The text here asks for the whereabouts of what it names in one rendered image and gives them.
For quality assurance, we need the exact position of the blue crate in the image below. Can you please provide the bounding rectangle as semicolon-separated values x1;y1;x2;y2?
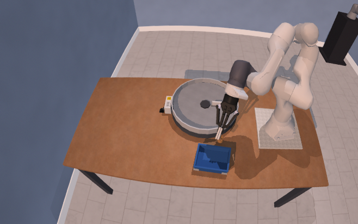
193;143;231;175

